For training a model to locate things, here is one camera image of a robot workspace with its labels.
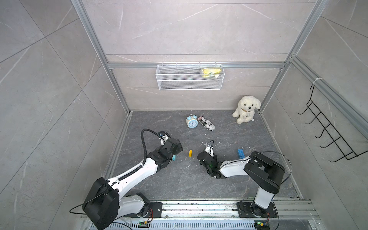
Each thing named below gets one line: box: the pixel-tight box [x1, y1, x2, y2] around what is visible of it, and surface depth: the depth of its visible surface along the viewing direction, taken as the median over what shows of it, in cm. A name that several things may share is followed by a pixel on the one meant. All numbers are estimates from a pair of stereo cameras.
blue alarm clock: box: [185, 114, 199, 129], surface depth 106 cm
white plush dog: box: [231, 95, 262, 125], surface depth 103 cm
